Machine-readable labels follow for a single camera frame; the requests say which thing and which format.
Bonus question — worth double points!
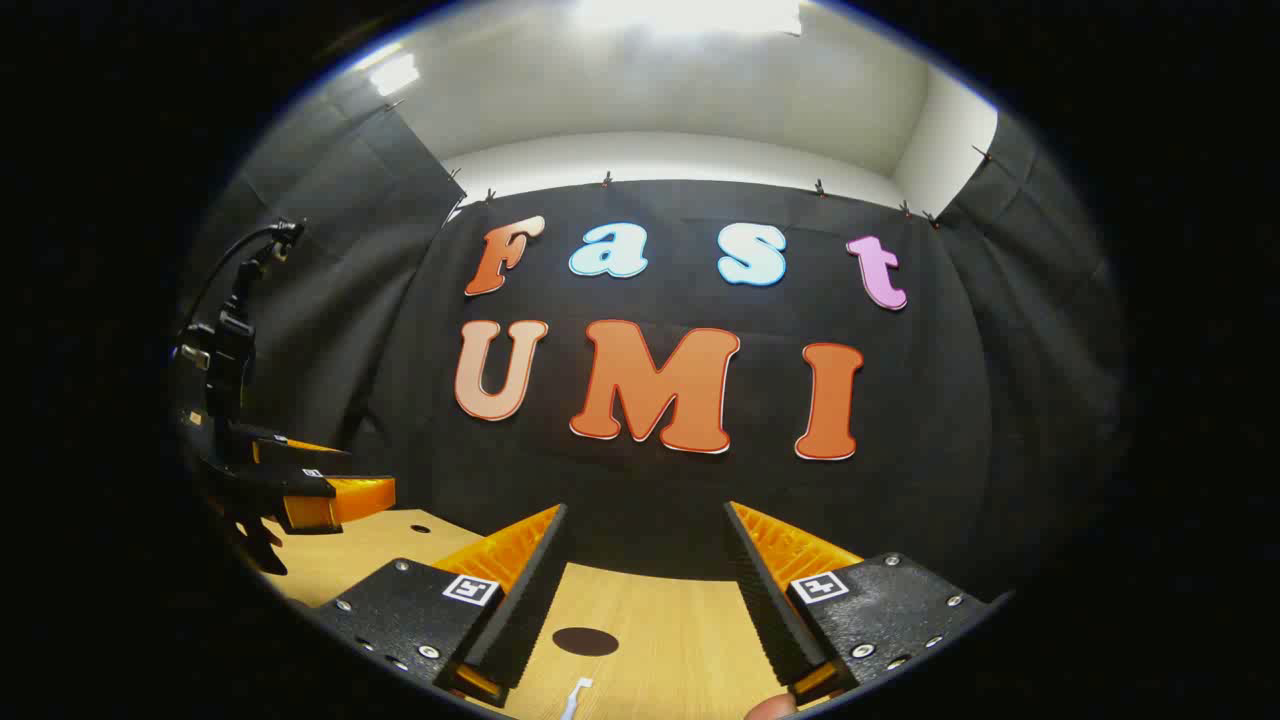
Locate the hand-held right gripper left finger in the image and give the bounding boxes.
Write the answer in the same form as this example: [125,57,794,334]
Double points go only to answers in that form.
[312,504,574,708]

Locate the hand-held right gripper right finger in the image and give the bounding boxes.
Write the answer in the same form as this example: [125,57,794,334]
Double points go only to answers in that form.
[724,501,1014,707]

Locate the wooden desktop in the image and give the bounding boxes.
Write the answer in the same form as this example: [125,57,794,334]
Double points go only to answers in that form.
[255,508,871,720]

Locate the black backdrop cloth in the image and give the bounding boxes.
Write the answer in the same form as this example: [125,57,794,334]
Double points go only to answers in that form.
[175,75,1126,603]

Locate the ceiling light panel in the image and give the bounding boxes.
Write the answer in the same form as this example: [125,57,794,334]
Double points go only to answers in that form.
[368,50,422,98]

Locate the black cable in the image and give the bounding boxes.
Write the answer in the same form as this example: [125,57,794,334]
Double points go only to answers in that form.
[183,224,301,349]

